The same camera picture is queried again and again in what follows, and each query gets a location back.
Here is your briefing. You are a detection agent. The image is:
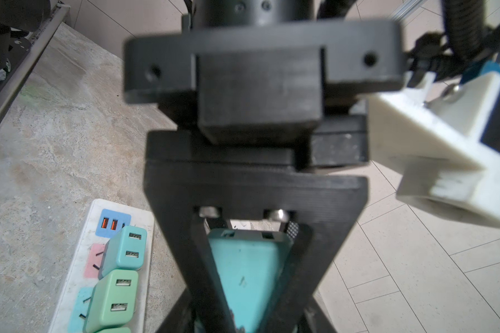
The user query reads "green plug adapter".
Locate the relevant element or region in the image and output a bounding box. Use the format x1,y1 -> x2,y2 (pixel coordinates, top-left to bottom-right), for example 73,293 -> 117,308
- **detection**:
96,327 -> 131,333
83,269 -> 139,332

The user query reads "teal plug adapter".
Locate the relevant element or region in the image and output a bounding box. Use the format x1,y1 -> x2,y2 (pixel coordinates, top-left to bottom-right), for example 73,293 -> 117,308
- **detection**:
208,229 -> 293,332
98,226 -> 147,280

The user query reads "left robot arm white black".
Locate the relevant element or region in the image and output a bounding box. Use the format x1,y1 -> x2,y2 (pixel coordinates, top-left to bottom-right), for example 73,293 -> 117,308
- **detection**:
124,1 -> 500,332

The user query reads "white long power strip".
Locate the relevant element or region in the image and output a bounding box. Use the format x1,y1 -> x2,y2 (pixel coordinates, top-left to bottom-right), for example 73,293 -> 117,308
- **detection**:
49,198 -> 155,332

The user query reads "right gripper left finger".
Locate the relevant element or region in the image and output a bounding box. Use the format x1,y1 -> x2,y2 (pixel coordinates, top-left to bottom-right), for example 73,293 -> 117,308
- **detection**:
156,289 -> 194,333

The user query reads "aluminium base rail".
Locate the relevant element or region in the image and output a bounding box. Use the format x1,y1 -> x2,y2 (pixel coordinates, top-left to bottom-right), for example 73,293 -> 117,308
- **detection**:
0,0 -> 70,123

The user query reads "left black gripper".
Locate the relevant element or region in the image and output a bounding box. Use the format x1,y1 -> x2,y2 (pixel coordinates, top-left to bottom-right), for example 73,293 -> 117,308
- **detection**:
124,19 -> 406,332

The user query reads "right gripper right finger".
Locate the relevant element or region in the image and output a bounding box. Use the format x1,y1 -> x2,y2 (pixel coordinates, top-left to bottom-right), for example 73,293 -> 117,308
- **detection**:
299,292 -> 336,333

